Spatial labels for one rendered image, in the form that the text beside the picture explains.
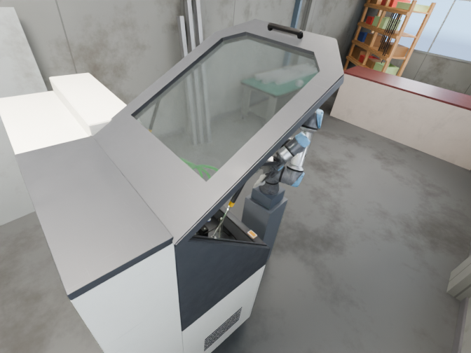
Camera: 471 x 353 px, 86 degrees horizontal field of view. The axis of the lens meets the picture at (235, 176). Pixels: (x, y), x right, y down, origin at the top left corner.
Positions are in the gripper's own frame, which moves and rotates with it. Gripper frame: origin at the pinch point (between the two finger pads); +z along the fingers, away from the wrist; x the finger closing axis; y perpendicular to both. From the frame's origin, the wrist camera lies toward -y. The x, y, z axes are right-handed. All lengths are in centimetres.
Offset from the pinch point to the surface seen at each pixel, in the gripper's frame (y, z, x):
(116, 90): 44, 89, 238
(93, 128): -57, 33, 40
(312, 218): 189, 8, 10
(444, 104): 358, -252, 74
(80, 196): -67, 35, 0
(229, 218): 21.1, 29.5, -0.3
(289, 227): 163, 32, 10
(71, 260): -74, 34, -24
